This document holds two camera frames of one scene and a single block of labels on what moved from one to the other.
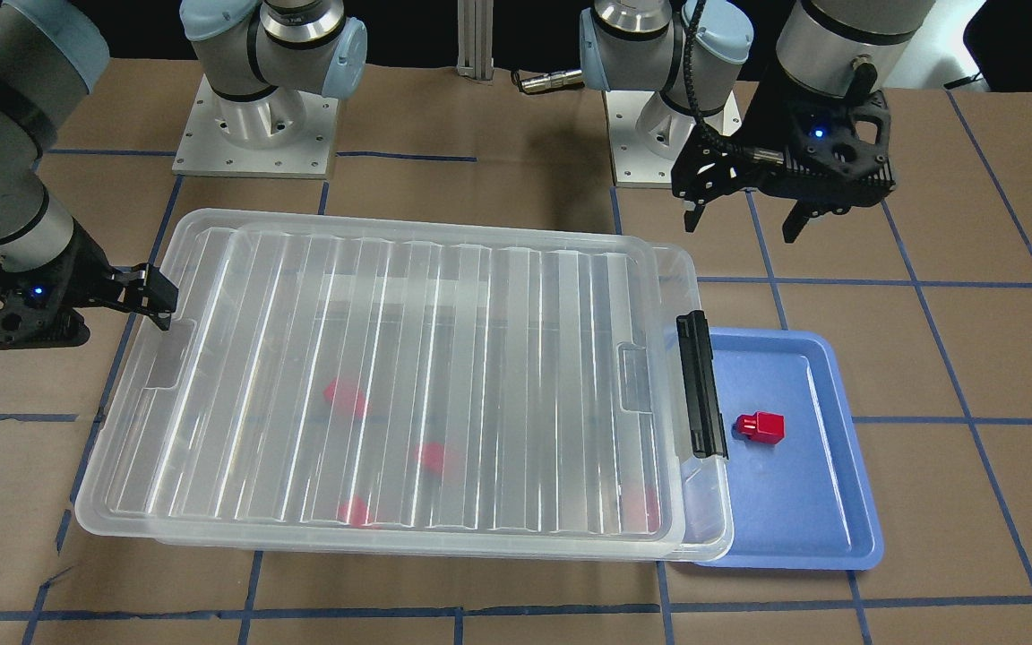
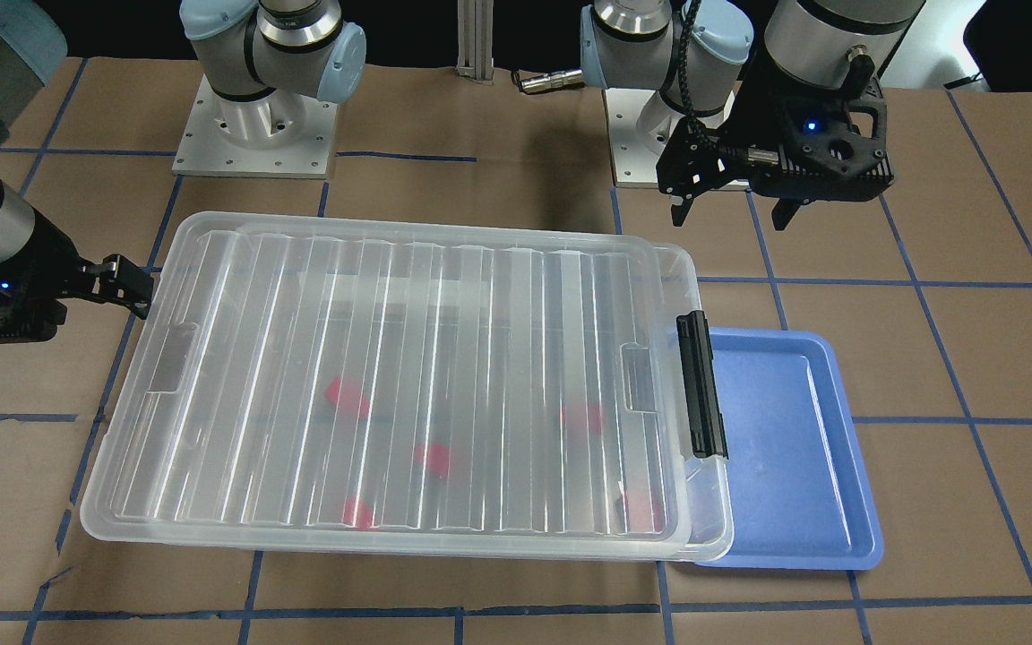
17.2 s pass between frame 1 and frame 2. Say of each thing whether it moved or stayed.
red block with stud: moved
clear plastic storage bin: stayed
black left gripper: stayed
